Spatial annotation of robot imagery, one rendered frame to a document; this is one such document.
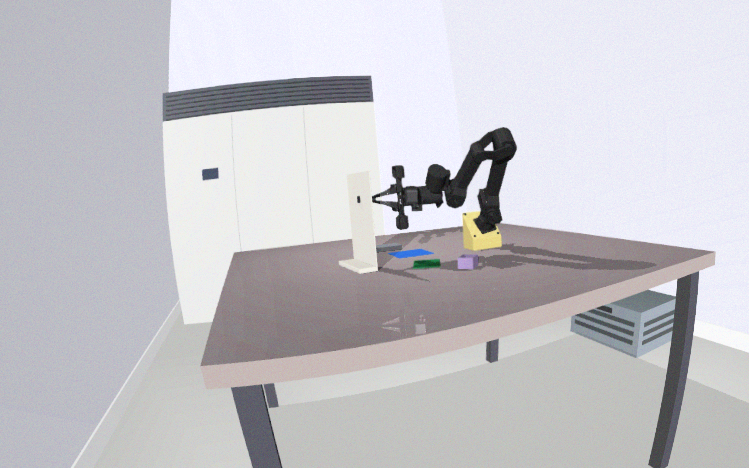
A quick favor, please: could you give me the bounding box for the green flat block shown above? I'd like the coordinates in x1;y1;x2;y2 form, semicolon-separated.
413;259;441;269

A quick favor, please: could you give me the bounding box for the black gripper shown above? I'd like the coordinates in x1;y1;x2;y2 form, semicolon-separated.
372;165;425;230

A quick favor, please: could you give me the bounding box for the small purple cube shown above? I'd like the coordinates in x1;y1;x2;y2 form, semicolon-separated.
458;254;479;269

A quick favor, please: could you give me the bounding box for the blue flat square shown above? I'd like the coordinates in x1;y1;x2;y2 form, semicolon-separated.
388;249;434;258

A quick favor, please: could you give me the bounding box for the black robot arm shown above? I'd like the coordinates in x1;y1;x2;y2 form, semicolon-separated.
406;127;517;234

